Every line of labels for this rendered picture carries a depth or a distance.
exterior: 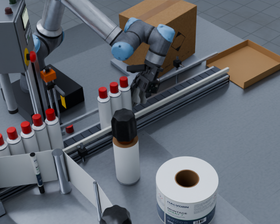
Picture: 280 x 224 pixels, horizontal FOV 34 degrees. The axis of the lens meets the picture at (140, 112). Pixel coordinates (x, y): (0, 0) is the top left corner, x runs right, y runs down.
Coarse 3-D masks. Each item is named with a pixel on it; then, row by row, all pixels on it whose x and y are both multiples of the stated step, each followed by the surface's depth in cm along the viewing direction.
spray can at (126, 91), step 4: (124, 76) 182; (120, 80) 180; (124, 80) 180; (120, 84) 182; (124, 84) 181; (128, 84) 185; (120, 88) 182; (124, 88) 182; (128, 88) 183; (124, 92) 182; (128, 92) 183; (124, 96) 184; (128, 96) 184; (124, 100) 185; (128, 100) 186; (124, 104) 186; (128, 104) 187; (128, 108) 188
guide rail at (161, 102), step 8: (216, 72) 211; (224, 72) 213; (200, 80) 207; (208, 80) 209; (184, 88) 203; (192, 88) 204; (168, 96) 199; (176, 96) 200; (152, 104) 195; (160, 104) 196; (136, 112) 191; (144, 112) 193; (104, 128) 184; (88, 136) 181; (96, 136) 182; (72, 144) 177
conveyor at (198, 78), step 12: (204, 72) 218; (180, 84) 211; (204, 84) 210; (156, 96) 205; (180, 96) 204; (132, 108) 199; (156, 108) 198; (84, 132) 188; (108, 132) 187; (84, 144) 182
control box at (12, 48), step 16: (0, 0) 151; (16, 0) 150; (0, 16) 142; (16, 16) 143; (0, 32) 141; (16, 32) 142; (0, 48) 145; (16, 48) 145; (32, 48) 160; (0, 64) 148; (16, 64) 149
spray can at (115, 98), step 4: (112, 84) 178; (116, 84) 178; (112, 88) 178; (116, 88) 178; (108, 92) 181; (112, 92) 179; (116, 92) 179; (120, 92) 181; (112, 96) 179; (116, 96) 179; (120, 96) 181; (112, 100) 181; (116, 100) 181; (120, 100) 182; (112, 104) 182; (116, 104) 182; (120, 104) 183; (112, 108) 183; (116, 108) 183; (120, 108) 184; (112, 112) 185; (112, 116) 186
